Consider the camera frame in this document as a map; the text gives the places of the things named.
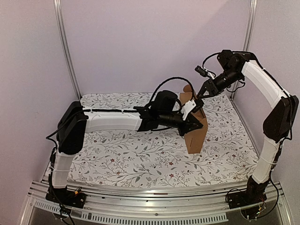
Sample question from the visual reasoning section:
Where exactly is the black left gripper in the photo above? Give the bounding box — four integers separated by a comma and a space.
159, 112, 203, 136

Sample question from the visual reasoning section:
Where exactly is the brown cardboard box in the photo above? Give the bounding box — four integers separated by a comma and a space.
180, 84, 208, 154

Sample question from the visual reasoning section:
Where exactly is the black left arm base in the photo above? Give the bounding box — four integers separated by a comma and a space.
45, 187, 87, 209

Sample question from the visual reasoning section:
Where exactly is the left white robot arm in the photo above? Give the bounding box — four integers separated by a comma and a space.
50, 90, 207, 203

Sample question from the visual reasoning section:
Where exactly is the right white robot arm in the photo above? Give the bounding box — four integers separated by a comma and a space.
195, 50, 299, 184

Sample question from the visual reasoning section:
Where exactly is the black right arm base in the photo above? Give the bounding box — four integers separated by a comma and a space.
225, 176, 270, 209

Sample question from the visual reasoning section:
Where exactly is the floral patterned table mat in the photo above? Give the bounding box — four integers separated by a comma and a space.
48, 94, 258, 188

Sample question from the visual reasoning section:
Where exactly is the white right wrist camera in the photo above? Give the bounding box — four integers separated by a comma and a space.
195, 66, 216, 79

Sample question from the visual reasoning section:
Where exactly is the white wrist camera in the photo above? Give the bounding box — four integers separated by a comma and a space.
195, 66, 216, 79
180, 99, 204, 120

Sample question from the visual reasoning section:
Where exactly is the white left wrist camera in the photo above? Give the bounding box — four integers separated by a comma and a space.
180, 99, 204, 120

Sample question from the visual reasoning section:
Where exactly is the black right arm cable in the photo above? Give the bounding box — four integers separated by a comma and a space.
201, 52, 221, 71

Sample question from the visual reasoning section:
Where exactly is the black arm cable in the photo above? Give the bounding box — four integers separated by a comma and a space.
150, 76, 195, 104
201, 52, 221, 71

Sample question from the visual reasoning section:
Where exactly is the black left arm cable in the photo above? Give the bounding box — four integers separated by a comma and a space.
150, 76, 195, 104

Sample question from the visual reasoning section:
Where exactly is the right aluminium frame post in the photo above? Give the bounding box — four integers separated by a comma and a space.
230, 0, 258, 101

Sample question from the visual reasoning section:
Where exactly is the aluminium frame post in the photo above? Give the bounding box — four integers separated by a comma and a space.
230, 0, 258, 101
53, 0, 82, 99

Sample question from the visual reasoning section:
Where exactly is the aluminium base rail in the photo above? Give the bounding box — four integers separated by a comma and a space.
20, 180, 285, 225

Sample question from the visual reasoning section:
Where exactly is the left aluminium frame post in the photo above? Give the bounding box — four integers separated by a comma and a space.
53, 0, 82, 99

